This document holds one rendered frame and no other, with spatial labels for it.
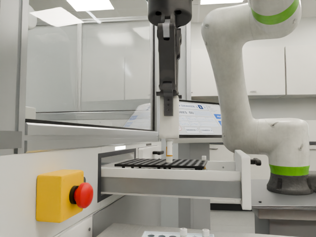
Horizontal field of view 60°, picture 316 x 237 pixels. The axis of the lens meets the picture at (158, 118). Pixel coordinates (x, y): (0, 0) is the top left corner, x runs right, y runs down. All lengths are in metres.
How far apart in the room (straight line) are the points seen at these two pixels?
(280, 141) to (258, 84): 3.22
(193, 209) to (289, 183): 0.81
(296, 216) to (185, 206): 0.88
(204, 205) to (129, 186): 1.14
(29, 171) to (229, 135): 0.73
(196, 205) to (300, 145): 0.87
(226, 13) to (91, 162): 0.57
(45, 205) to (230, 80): 0.67
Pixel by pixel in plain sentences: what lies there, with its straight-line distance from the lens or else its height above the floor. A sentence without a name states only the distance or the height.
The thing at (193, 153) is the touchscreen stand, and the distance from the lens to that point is 1.65.
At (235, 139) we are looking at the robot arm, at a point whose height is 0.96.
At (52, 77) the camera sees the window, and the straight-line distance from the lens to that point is 0.54.
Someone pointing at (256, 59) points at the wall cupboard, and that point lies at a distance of 4.26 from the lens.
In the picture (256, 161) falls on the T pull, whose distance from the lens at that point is 0.71.
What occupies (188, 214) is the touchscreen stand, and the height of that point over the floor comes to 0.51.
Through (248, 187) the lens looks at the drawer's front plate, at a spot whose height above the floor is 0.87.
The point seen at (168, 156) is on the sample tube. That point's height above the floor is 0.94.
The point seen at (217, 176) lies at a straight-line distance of 0.62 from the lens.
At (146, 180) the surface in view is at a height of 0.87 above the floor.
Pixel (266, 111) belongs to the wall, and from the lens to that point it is 4.54.
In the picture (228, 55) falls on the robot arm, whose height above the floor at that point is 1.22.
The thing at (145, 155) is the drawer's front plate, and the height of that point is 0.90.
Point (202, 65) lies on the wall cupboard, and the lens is 4.14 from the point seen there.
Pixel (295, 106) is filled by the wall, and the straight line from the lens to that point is 4.67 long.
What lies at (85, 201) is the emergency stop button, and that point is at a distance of 0.46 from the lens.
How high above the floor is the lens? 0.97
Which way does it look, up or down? 4 degrees up
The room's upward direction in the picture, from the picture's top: straight up
